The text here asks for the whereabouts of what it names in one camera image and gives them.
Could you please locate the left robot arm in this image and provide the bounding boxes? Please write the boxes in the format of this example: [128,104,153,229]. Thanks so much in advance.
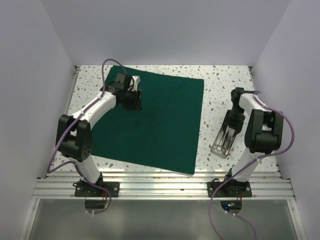
[56,73,142,197]

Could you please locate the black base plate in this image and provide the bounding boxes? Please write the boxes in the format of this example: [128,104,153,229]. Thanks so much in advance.
[74,181,120,211]
[214,179,253,214]

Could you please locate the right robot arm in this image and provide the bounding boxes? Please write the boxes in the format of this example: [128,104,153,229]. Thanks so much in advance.
[220,87,284,197]

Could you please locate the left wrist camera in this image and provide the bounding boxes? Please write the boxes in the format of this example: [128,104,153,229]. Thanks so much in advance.
[131,76,141,92]

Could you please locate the aluminium rail frame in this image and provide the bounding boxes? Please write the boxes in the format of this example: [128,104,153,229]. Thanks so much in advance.
[20,65,308,240]

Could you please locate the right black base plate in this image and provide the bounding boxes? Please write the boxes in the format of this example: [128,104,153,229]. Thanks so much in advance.
[214,179,253,214]

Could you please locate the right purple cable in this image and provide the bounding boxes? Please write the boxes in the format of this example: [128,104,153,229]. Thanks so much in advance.
[207,90,296,240]

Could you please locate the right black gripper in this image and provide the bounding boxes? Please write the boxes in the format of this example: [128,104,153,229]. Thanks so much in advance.
[222,105,246,136]

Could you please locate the metal instrument tray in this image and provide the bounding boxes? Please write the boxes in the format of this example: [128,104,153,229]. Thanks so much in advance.
[210,126,236,159]

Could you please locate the steel surgical scissors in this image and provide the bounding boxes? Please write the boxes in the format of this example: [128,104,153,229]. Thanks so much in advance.
[221,135,231,153]

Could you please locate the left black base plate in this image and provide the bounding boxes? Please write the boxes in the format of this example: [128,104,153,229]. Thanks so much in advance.
[74,181,120,211]

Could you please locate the green surgical cloth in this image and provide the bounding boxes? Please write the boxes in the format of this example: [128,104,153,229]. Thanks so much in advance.
[92,68,204,175]

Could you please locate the steel hemostat clamp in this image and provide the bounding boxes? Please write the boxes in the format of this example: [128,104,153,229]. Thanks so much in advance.
[212,136,224,151]

